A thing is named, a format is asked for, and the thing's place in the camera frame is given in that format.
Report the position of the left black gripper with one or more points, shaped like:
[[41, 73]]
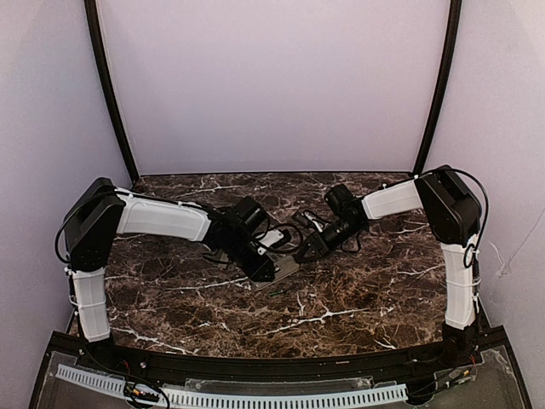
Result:
[[254, 264]]

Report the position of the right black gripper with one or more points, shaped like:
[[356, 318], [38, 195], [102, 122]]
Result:
[[319, 242]]

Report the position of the white universal remote control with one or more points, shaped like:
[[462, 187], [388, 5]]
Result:
[[284, 267]]

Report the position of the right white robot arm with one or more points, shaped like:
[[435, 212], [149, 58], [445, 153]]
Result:
[[454, 215]]

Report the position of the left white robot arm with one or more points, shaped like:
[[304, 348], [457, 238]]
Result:
[[105, 214]]

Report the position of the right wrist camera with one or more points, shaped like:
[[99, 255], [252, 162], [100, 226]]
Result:
[[310, 220]]

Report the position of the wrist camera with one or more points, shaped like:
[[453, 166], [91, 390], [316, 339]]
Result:
[[310, 220], [274, 239]]

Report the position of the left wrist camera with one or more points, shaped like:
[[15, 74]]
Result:
[[274, 239]]

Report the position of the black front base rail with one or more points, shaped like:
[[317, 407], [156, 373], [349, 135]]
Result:
[[411, 365]]

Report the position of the white slotted cable duct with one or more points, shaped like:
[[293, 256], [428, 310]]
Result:
[[198, 393]]

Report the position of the left black frame post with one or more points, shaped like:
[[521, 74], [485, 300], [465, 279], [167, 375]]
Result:
[[99, 50]]

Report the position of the black frame post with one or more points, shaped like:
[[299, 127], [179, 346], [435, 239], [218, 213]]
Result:
[[446, 59], [99, 50]]

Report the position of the right black frame post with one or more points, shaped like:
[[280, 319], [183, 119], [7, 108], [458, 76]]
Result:
[[446, 59]]

